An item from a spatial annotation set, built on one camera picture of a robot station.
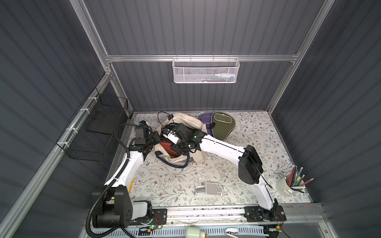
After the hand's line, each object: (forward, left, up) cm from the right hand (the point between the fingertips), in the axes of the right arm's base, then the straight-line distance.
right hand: (174, 144), depth 85 cm
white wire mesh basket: (+69, -20, +7) cm, 73 cm away
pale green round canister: (-41, -12, -5) cm, 43 cm away
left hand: (+4, +9, +3) cm, 10 cm away
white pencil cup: (-23, -58, -6) cm, 63 cm away
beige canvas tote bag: (-10, -6, -1) cm, 12 cm away
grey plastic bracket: (-22, -20, -10) cm, 32 cm away
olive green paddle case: (+25, -34, -11) cm, 44 cm away
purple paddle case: (+32, -20, -12) cm, 40 cm away
